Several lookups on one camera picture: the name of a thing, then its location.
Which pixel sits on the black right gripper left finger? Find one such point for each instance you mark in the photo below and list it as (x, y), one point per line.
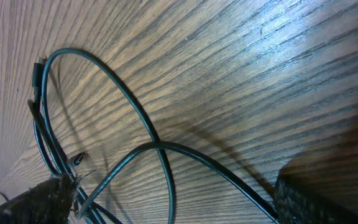
(47, 202)

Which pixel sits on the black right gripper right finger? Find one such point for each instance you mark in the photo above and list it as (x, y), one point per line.
(296, 204)

